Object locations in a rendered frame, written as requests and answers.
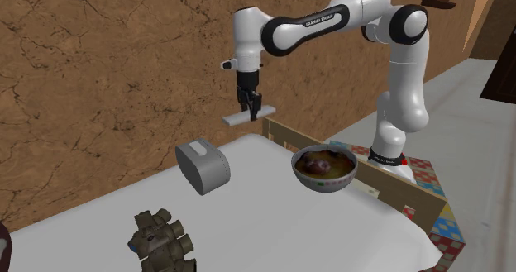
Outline white bar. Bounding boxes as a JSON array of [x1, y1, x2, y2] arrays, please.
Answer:
[[221, 105, 277, 127]]

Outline white bowl of soup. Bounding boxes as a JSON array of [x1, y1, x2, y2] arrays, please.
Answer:
[[290, 144, 359, 194]]

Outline colourful patterned robot stand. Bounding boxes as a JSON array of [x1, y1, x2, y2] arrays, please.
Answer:
[[328, 140, 467, 272]]

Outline dark wooden door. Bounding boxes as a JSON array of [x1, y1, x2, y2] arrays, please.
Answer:
[[479, 22, 516, 105]]

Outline grey rounded box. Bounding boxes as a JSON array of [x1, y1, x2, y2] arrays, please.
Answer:
[[174, 137, 232, 197]]

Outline dark red round object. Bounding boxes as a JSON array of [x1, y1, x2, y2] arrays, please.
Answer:
[[0, 222, 13, 272]]

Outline olive green binoculars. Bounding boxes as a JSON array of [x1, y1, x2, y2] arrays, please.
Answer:
[[127, 208, 198, 272]]

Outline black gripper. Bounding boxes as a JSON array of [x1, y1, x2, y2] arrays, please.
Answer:
[[235, 70, 264, 122]]

